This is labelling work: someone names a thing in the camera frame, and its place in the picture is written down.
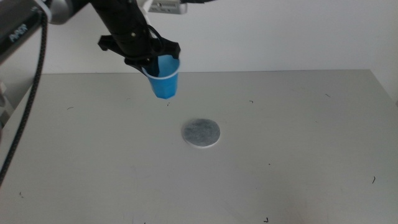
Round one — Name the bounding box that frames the blue plastic cup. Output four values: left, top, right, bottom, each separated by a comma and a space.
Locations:
141, 54, 181, 100

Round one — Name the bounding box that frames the round grey cup mat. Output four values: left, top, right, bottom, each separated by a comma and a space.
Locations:
181, 118, 221, 149

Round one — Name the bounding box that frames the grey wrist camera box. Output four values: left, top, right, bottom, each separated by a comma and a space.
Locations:
148, 0, 188, 15

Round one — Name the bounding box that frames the braided black cable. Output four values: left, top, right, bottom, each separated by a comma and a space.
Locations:
0, 11, 50, 187

